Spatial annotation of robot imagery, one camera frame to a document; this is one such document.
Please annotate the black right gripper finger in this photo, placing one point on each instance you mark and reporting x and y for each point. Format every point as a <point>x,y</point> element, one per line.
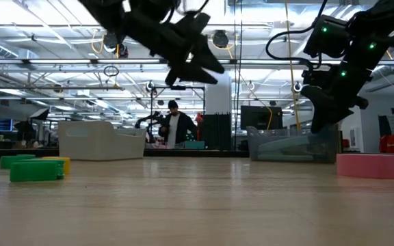
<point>321,118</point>
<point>340,114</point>

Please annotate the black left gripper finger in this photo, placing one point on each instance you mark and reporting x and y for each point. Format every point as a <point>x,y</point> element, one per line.
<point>205,54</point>
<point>193,75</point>

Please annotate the yellow plastic stapler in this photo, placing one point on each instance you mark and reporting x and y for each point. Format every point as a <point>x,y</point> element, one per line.
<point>66,165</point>

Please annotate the green plastic stapler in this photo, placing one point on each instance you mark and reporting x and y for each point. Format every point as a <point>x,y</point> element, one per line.
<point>15,161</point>
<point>34,171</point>

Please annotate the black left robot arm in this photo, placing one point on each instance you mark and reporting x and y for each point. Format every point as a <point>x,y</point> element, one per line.
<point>98,10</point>

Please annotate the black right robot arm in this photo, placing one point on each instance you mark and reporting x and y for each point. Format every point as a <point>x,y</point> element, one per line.
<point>381,20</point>

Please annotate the small black robot arm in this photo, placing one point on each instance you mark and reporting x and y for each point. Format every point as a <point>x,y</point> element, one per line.
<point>149,118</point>

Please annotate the white square pillar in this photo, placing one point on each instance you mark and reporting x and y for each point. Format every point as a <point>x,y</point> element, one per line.
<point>218,99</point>

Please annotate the grey translucent storage bin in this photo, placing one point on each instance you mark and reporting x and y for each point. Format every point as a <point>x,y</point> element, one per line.
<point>279,132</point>

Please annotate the long light strip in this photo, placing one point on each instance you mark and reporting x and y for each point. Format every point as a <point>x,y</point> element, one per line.
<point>128,61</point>

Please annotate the person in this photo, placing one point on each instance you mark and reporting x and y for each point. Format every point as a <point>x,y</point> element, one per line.
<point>186,128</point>

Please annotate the black equipment cabinet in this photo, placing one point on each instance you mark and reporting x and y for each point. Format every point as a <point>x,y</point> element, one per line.
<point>217,133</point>

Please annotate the black monitor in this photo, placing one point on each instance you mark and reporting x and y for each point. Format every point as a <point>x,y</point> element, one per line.
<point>258,118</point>

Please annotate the teal box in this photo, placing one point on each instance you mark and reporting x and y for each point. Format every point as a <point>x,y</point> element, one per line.
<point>194,145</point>

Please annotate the white plastic storage bin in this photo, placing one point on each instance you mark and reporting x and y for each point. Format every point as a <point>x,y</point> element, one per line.
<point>98,143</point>

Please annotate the black metal frame rig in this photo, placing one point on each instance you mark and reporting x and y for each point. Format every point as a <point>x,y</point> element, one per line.
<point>178,88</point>

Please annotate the black aluminium table frame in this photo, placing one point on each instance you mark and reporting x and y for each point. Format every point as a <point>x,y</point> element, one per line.
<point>183,153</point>

